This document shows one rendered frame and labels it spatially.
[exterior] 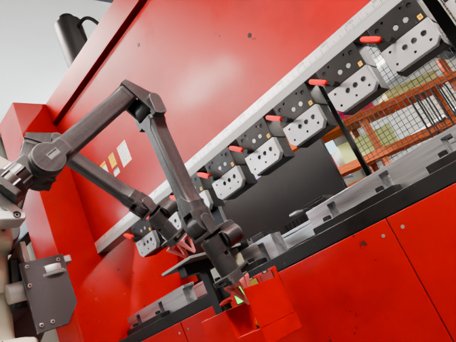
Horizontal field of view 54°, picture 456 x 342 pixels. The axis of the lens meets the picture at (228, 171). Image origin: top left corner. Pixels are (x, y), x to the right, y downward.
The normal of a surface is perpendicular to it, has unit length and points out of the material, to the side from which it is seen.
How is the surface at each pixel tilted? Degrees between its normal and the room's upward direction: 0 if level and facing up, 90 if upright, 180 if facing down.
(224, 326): 90
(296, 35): 90
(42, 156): 91
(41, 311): 90
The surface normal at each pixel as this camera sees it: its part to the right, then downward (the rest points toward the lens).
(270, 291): 0.65, -0.49
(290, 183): -0.68, 0.05
